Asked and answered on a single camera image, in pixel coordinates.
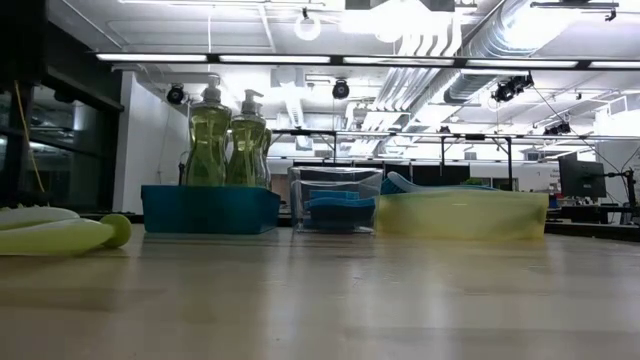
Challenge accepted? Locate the blue wavy sponge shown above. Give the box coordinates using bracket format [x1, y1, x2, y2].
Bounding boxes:
[304, 197, 376, 210]
[309, 189, 360, 200]

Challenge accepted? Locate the black computer monitor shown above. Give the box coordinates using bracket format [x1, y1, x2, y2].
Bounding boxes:
[558, 152, 608, 199]

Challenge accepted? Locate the white ring lamp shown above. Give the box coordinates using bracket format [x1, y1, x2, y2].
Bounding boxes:
[293, 6, 323, 42]

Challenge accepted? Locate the yellow translucent bin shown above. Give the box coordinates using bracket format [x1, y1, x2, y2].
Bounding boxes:
[375, 187, 550, 241]

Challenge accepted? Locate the black background table frame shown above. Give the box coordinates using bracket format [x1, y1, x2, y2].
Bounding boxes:
[272, 128, 514, 191]

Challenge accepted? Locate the overhead light strip bar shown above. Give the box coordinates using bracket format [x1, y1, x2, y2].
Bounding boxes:
[94, 51, 640, 70]

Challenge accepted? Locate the black ceiling light cluster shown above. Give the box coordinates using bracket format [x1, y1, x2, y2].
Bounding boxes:
[491, 73, 535, 104]

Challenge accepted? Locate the silver ventilation duct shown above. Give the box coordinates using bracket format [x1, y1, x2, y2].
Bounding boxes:
[442, 0, 554, 104]

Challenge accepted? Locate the yellow hanging cable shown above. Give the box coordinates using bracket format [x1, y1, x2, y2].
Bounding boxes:
[13, 79, 46, 194]

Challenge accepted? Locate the clear plastic bin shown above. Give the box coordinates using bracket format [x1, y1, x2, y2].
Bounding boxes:
[287, 165, 385, 235]

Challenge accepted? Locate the blue plastic bin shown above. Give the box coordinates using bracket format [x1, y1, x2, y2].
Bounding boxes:
[140, 184, 282, 235]

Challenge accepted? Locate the blue dish brush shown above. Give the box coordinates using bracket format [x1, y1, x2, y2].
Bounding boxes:
[380, 171, 497, 195]

